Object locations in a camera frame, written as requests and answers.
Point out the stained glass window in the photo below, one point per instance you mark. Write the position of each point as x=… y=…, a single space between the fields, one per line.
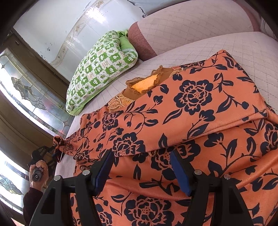
x=32 y=98

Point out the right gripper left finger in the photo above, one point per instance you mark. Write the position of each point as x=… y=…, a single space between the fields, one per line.
x=54 y=207

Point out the pink quilted mattress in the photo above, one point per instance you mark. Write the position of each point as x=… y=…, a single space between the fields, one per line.
x=249 y=60

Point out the person's left hand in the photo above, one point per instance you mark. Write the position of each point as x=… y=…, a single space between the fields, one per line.
x=39 y=184

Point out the orange floral garment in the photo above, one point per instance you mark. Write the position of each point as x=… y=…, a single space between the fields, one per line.
x=126 y=201

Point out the green patterned pillow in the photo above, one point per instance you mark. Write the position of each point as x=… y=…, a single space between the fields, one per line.
x=111 y=56

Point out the dark sleeved left forearm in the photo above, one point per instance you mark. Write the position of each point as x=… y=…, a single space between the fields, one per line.
x=30 y=201

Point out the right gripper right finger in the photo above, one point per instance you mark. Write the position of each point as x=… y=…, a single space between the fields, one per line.
x=229 y=207

